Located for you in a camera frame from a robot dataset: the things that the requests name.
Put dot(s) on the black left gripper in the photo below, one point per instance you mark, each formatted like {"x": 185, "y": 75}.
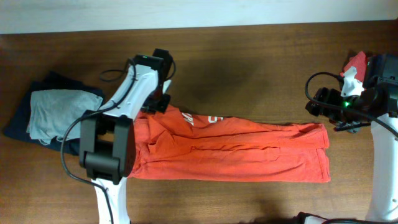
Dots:
{"x": 162, "y": 107}

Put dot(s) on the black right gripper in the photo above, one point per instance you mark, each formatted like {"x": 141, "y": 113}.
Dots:
{"x": 325, "y": 111}

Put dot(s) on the orange soccer t-shirt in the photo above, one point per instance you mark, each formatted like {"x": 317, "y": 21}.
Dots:
{"x": 175, "y": 145}

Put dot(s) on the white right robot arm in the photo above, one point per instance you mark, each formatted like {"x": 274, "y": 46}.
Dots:
{"x": 367, "y": 96}

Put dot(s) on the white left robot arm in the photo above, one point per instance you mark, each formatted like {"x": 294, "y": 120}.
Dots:
{"x": 107, "y": 142}

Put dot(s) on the red shirt pile right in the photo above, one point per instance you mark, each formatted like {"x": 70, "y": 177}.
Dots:
{"x": 360, "y": 63}

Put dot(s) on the light grey folded garment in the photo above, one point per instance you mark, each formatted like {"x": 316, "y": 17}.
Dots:
{"x": 53, "y": 111}

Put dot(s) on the navy folded garment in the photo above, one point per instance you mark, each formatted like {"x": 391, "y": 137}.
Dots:
{"x": 17, "y": 126}

